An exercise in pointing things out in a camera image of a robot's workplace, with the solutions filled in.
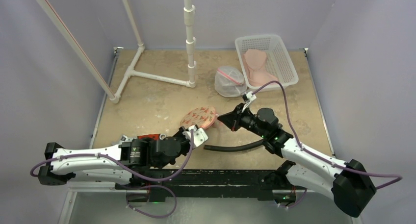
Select floral mesh laundry bag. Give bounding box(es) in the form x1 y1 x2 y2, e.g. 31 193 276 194
180 106 218 129

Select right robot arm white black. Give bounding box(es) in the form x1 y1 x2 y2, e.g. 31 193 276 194
218 103 376 218

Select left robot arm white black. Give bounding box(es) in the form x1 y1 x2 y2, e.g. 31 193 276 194
29 125 208 189

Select white mesh laundry bag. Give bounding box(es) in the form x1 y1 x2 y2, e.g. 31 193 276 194
214 66 248 98

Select pink bra in basket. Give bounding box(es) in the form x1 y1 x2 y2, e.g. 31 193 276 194
243 49 278 87

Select red adjustable wrench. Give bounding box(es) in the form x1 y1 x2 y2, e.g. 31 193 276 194
111 133 167 145

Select white plastic basket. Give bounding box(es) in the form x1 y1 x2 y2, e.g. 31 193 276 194
234 34 299 91

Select white pvc pipe rack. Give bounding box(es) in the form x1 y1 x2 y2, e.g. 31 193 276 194
36 0 197 104

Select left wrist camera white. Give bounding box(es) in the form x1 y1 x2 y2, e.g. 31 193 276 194
183 124 209 149

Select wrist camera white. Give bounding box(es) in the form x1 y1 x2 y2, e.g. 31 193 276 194
183 124 209 149
242 91 257 112

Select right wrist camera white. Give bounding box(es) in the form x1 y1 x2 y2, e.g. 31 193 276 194
242 91 257 112

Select black corrugated hose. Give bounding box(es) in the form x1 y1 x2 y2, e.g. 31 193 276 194
203 138 265 153

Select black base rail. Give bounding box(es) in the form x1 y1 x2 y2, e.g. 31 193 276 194
115 169 304 202

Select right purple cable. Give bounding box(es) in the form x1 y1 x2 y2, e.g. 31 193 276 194
252 80 403 191

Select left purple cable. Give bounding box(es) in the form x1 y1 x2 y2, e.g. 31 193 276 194
30 130 196 182

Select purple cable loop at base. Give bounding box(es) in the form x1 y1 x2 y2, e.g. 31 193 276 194
125 184 178 219

